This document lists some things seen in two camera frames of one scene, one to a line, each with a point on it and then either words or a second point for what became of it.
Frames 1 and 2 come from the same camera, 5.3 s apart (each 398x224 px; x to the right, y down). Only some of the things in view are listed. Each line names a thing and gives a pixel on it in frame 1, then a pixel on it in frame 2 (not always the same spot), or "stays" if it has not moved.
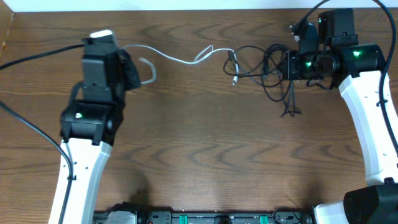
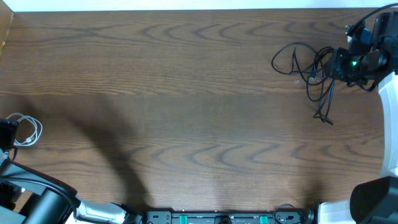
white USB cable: [209, 50] -> [38, 132]
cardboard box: [6, 18] stays
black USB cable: [267, 66] -> [326, 99]
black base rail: [226, 216] stays
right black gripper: [286, 65] -> [336, 64]
